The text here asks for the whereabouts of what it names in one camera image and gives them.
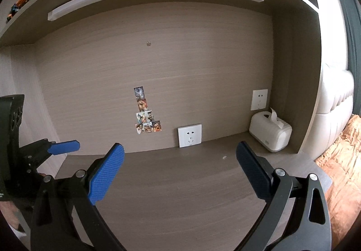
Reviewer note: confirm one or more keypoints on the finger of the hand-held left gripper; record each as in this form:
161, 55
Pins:
63, 147

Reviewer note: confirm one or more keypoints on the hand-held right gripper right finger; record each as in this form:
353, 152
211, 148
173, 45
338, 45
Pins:
251, 172

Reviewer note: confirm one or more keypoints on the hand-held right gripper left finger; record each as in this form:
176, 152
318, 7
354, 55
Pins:
108, 175

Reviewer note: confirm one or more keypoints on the white tissue box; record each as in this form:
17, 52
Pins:
268, 132

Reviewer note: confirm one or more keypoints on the white tissue sheet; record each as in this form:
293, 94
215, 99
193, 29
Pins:
275, 118

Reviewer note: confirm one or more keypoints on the cluster of picture stickers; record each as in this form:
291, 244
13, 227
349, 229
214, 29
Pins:
145, 118

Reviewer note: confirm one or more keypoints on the bed with orange cover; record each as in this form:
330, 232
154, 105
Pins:
341, 161

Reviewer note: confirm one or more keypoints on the cream upholstered headboard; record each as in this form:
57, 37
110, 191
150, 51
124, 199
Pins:
335, 99

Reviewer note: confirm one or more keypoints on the wooden desk shelf unit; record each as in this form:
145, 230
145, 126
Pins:
197, 56

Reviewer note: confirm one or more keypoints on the dark grey curtain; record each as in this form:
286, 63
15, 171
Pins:
354, 42

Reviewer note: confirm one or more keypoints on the white wall socket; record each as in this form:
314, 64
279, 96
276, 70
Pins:
259, 99
189, 136

